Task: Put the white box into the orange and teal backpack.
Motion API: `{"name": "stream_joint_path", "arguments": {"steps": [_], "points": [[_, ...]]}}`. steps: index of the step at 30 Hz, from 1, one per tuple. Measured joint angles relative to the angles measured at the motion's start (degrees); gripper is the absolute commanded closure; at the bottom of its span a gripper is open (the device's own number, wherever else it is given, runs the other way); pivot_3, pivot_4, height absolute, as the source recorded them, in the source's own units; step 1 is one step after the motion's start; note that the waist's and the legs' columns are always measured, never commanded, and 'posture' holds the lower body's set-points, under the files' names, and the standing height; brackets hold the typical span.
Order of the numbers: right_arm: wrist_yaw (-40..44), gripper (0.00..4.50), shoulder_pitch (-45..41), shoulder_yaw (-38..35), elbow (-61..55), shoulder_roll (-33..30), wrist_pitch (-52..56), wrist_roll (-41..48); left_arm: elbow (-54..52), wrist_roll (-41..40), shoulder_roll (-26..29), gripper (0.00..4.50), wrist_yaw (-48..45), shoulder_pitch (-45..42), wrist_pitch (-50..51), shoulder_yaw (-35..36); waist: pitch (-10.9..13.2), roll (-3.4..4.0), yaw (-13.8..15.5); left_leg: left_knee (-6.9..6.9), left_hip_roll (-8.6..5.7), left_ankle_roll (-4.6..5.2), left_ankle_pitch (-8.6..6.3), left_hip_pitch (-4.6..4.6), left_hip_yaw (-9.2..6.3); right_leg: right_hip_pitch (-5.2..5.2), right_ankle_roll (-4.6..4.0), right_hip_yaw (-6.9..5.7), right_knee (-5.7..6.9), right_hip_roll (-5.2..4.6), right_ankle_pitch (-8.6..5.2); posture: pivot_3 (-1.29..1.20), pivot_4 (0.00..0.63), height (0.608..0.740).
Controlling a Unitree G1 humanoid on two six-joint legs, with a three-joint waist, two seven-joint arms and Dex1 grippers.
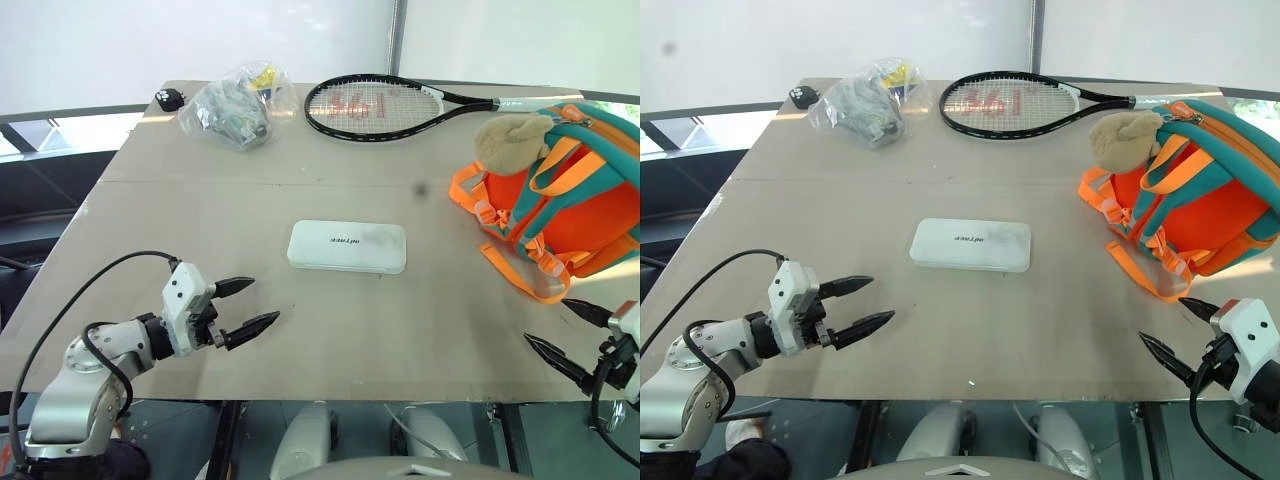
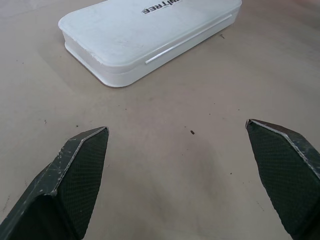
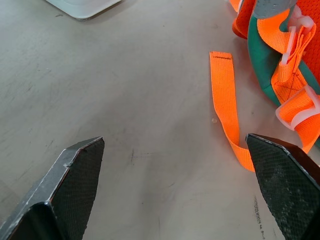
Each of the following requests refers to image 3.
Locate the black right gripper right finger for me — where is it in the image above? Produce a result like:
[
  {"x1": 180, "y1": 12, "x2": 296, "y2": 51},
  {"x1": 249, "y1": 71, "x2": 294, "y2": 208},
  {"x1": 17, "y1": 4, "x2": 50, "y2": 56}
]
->
[{"x1": 244, "y1": 133, "x2": 320, "y2": 240}]

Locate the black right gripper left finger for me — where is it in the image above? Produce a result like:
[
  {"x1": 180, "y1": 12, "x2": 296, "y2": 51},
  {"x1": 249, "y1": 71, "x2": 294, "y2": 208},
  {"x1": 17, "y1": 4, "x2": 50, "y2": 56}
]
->
[{"x1": 0, "y1": 136, "x2": 105, "y2": 240}]

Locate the green and orange backpack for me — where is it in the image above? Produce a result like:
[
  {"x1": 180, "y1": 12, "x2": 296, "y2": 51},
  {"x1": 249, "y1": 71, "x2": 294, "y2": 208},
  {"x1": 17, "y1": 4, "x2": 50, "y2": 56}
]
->
[{"x1": 209, "y1": 0, "x2": 320, "y2": 173}]

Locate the white flat object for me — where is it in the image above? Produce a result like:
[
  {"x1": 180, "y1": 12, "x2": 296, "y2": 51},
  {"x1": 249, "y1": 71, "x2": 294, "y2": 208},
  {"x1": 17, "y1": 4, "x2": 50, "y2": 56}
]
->
[{"x1": 45, "y1": 0, "x2": 123, "y2": 21}]

